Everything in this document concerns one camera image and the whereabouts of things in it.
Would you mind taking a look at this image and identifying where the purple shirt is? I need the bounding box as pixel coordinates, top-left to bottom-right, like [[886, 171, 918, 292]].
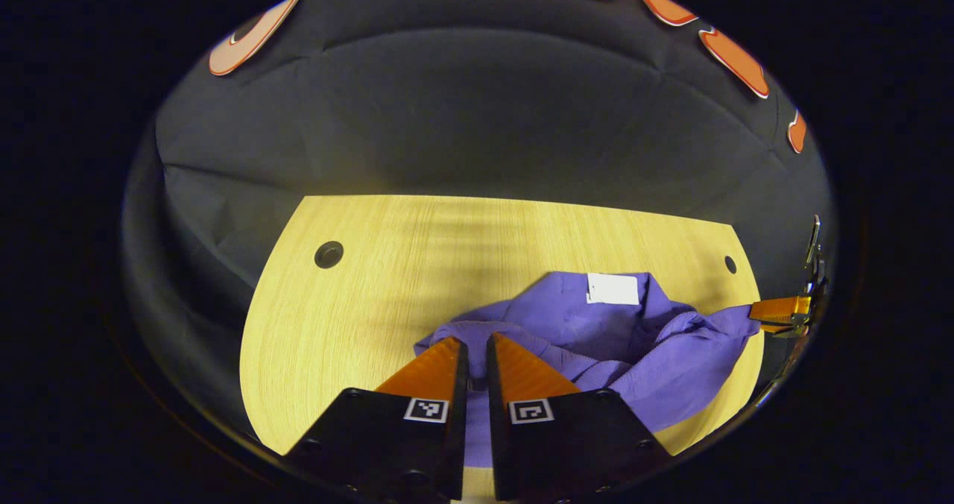
[[414, 271, 762, 469]]

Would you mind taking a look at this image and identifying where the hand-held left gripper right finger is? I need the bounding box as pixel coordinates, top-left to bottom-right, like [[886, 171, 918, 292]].
[[486, 333, 675, 504]]

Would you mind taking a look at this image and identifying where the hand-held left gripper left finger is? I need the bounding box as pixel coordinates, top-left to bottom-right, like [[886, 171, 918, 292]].
[[283, 336, 470, 504]]

